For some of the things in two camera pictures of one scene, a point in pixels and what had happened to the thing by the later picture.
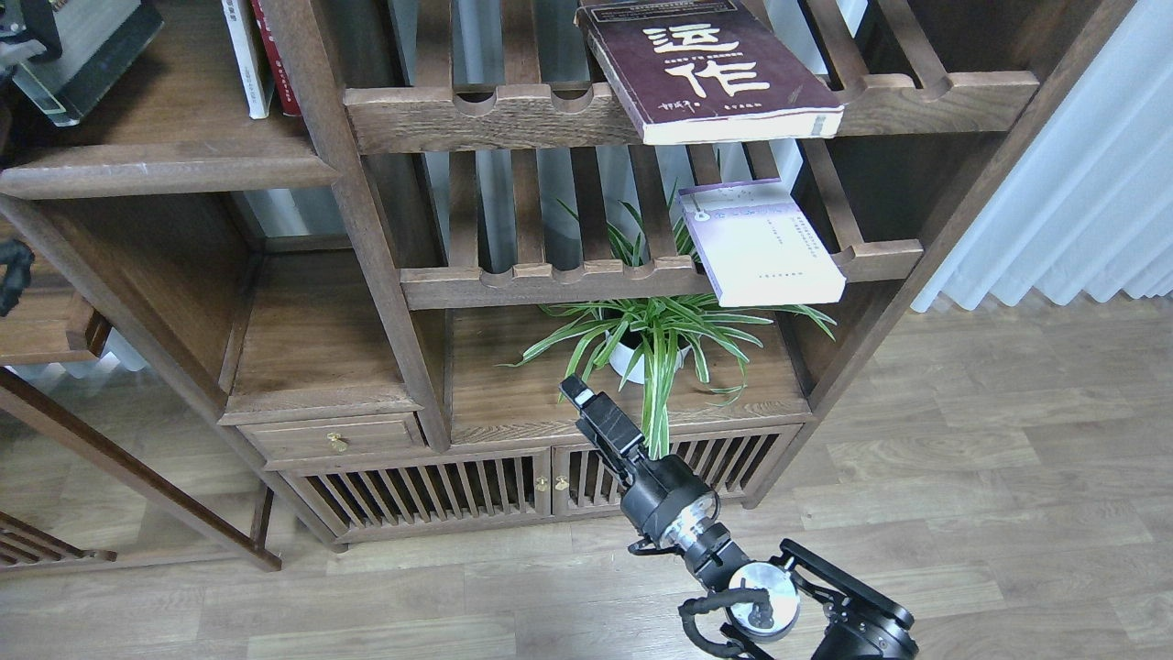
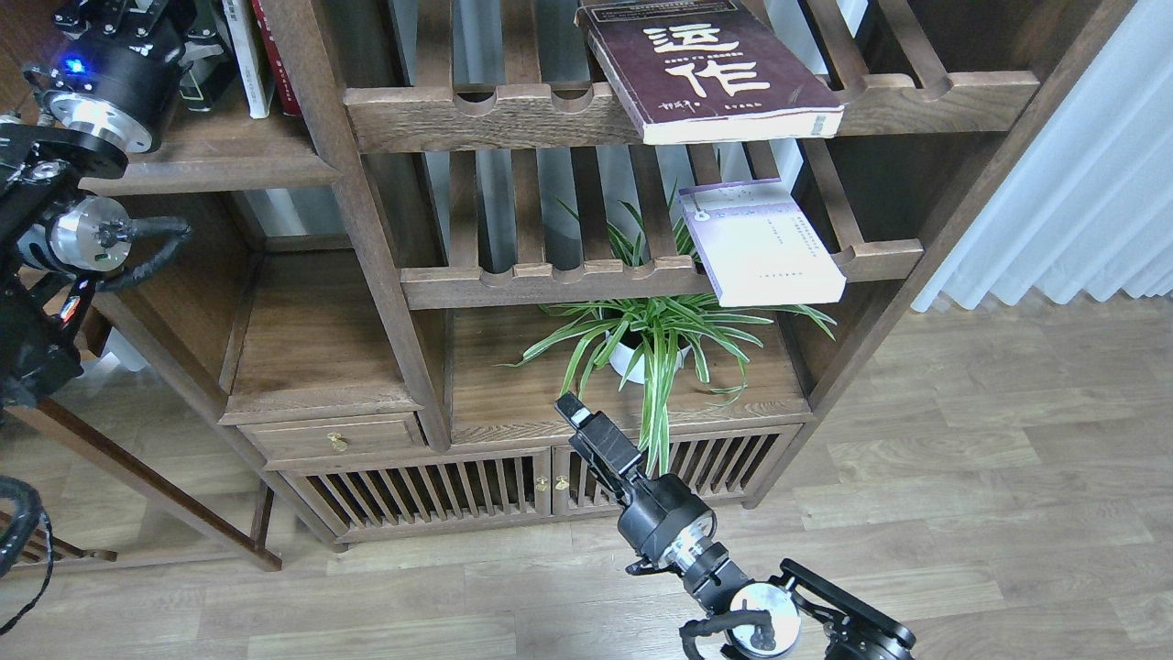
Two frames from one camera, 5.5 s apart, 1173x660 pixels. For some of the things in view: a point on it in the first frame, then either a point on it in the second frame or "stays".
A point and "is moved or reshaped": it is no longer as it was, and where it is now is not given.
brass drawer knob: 339,443 stays
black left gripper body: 40,27 → 114,71
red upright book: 289,101 stays
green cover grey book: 99,38 is moved or reshaped
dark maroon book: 705,71 stays
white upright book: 253,68 stays
